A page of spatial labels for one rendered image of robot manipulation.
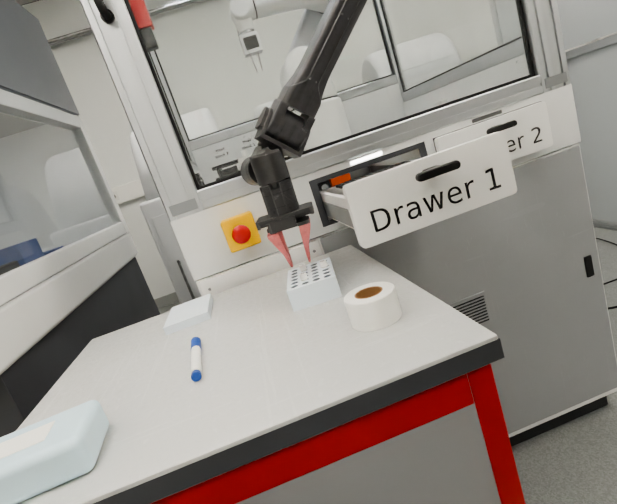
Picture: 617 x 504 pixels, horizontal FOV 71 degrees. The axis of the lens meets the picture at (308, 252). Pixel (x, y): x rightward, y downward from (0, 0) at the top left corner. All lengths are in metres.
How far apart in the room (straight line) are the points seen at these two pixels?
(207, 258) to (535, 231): 0.83
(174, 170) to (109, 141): 3.35
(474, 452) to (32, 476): 0.47
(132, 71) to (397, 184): 0.60
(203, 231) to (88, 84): 3.51
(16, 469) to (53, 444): 0.04
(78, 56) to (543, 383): 4.13
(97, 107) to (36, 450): 3.96
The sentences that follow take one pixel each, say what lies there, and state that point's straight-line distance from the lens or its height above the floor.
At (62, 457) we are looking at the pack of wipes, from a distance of 0.55.
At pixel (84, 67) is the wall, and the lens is 4.46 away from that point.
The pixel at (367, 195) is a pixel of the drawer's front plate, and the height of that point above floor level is 0.90.
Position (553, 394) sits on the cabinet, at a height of 0.14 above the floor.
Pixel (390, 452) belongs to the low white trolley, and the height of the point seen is 0.67.
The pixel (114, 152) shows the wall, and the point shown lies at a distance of 4.32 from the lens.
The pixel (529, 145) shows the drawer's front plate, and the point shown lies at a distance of 1.21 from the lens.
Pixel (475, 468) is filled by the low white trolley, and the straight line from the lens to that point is 0.59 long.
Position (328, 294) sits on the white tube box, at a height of 0.77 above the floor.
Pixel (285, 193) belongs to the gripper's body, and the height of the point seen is 0.94.
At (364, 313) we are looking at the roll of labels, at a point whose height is 0.79.
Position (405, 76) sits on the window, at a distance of 1.11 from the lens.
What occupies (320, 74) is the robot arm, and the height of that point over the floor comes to 1.11.
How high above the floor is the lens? 1.01
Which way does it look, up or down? 13 degrees down
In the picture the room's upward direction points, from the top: 19 degrees counter-clockwise
